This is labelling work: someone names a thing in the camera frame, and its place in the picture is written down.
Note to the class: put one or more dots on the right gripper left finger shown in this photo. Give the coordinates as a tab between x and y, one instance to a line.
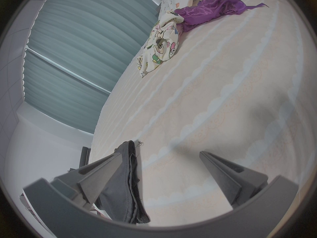
99	177

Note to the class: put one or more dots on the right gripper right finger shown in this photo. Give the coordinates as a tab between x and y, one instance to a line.
230	180

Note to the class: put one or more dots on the white printed garment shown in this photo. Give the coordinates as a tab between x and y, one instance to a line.
161	46

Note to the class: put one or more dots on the black T-shirt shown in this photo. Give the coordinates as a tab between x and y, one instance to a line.
123	187

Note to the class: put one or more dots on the purple garment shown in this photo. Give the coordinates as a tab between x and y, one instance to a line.
205	11

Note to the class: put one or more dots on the bed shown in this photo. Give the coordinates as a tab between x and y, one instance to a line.
223	95

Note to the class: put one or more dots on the blue-green curtain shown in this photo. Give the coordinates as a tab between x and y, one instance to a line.
94	33
62	90

